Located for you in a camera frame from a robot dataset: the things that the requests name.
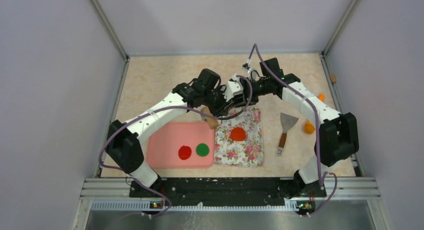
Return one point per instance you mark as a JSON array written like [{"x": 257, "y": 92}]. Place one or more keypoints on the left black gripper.
[{"x": 220, "y": 109}]

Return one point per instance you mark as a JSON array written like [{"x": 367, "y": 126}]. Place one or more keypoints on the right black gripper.
[{"x": 246, "y": 98}]

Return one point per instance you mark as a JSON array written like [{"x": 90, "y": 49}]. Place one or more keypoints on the wooden rolling pin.
[{"x": 212, "y": 123}]

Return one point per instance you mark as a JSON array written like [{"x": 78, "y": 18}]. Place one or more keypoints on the orange-red dough piece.
[{"x": 238, "y": 134}]

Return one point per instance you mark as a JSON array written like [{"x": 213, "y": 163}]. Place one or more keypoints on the floral patterned tray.
[{"x": 248, "y": 153}]

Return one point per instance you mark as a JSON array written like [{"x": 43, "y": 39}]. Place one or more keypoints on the pink plastic tray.
[{"x": 164, "y": 144}]

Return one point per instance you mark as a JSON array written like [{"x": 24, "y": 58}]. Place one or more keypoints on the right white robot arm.
[{"x": 336, "y": 133}]

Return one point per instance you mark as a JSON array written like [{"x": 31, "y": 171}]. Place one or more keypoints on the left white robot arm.
[{"x": 125, "y": 139}]

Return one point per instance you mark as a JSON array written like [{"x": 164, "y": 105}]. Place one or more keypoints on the green dough disc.
[{"x": 202, "y": 150}]

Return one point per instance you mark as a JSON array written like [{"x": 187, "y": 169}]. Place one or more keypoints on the red dough disc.
[{"x": 184, "y": 152}]

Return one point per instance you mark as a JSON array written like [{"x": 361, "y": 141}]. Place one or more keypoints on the orange toy carrot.
[{"x": 308, "y": 126}]

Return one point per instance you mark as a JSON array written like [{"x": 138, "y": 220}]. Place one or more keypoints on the small wooden cork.
[{"x": 332, "y": 78}]

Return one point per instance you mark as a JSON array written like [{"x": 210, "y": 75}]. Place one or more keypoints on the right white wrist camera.
[{"x": 233, "y": 87}]

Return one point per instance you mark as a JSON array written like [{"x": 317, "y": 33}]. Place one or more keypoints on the metal scraper wooden handle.
[{"x": 287, "y": 122}]

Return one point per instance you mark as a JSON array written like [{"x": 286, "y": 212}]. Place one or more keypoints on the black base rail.
[{"x": 228, "y": 191}]

